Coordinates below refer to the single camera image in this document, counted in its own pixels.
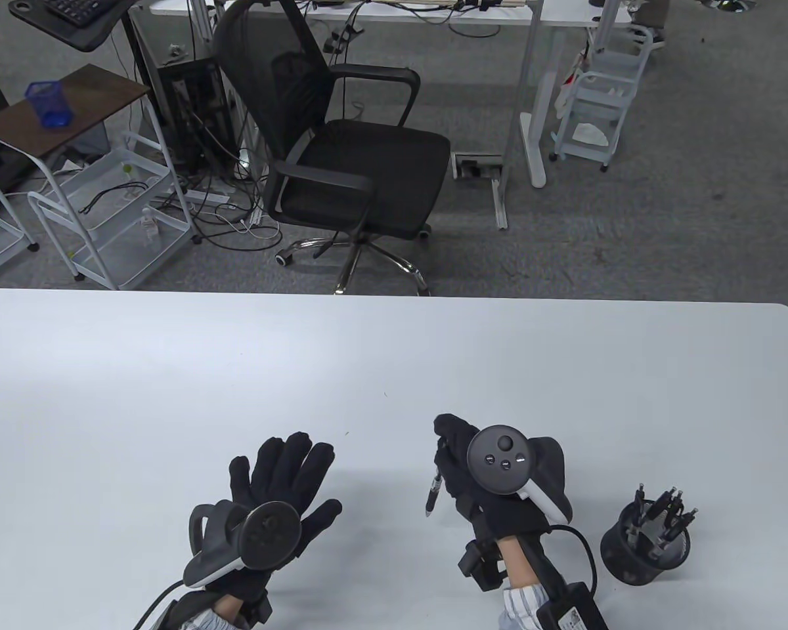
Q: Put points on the person's right hand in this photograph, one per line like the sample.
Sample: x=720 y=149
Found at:
x=459 y=479

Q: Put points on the person's left hand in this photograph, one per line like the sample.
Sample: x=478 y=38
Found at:
x=282 y=466

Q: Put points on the black click pen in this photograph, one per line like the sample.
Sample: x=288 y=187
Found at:
x=683 y=525
x=640 y=499
x=660 y=505
x=675 y=502
x=435 y=485

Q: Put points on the person's left forearm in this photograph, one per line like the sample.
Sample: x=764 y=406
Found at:
x=226 y=613

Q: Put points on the person's right forearm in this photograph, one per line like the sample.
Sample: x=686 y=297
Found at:
x=519 y=564

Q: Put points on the black and white controller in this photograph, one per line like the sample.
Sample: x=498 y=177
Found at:
x=499 y=459
x=272 y=535

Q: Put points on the black battery box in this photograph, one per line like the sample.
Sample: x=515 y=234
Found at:
x=565 y=610
x=177 y=613

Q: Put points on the black mesh pen holder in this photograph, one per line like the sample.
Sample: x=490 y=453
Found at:
x=630 y=564

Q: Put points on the clear spray bottle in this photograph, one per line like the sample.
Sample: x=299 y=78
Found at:
x=150 y=230

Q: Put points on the white power strip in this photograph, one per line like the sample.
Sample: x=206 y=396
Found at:
x=207 y=195

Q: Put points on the black mesh office chair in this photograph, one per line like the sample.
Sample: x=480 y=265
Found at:
x=368 y=170

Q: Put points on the metal floor outlet box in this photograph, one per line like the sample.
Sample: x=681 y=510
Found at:
x=476 y=167

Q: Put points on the white office desk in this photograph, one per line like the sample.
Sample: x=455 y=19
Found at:
x=540 y=131

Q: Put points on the black computer tower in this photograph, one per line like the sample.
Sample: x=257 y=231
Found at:
x=190 y=111

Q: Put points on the white crumpled paper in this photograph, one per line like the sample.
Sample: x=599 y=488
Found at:
x=591 y=134

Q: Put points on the white and red hanging bag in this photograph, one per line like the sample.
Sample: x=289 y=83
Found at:
x=568 y=92

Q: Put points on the white plastic utility cart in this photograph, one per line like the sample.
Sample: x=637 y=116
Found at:
x=597 y=92

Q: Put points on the brown-top white rolling cart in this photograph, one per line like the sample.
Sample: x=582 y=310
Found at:
x=105 y=92

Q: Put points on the blue mesh cup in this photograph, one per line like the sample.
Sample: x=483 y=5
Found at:
x=52 y=108

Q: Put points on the black keyboard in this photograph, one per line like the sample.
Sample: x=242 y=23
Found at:
x=72 y=8

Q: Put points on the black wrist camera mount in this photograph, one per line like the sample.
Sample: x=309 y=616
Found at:
x=479 y=567
x=259 y=607

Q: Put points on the aluminium frame post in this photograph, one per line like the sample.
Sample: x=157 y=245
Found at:
x=200 y=16

